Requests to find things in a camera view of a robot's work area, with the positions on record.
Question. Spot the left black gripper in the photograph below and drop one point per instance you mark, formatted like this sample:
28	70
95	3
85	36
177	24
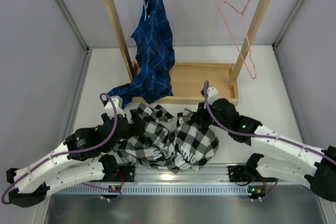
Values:
136	128

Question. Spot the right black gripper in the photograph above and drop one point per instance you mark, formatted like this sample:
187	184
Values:
200	115

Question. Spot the black white checkered shirt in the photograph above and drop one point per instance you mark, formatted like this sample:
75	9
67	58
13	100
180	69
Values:
189	146

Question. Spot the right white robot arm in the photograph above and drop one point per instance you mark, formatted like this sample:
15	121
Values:
273	155

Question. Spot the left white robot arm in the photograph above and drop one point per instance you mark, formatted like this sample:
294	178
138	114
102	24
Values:
85	156

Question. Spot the blue plaid shirt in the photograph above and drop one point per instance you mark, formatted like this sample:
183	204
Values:
155	57

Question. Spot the wooden clothes rack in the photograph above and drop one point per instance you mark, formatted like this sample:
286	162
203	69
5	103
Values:
187	77

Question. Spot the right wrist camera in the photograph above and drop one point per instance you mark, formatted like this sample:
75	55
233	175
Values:
211	94

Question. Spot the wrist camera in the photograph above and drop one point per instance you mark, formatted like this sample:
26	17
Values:
211	94
113	108

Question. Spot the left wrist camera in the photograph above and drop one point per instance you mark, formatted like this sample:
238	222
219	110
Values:
113	108

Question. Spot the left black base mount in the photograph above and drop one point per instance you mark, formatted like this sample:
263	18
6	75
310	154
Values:
125	174

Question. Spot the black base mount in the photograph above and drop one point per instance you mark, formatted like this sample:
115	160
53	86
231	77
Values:
125	174
239	175

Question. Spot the aluminium mounting rail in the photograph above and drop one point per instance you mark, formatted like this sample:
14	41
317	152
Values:
210	173

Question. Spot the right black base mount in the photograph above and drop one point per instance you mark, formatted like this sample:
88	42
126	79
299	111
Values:
239	175

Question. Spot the slotted grey cable duct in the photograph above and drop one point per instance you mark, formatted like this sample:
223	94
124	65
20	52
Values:
171	190

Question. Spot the pink wire hanger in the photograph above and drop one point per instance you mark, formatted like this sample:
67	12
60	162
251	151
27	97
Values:
242	14

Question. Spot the light blue wire hanger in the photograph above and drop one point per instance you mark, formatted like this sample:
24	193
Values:
143	1

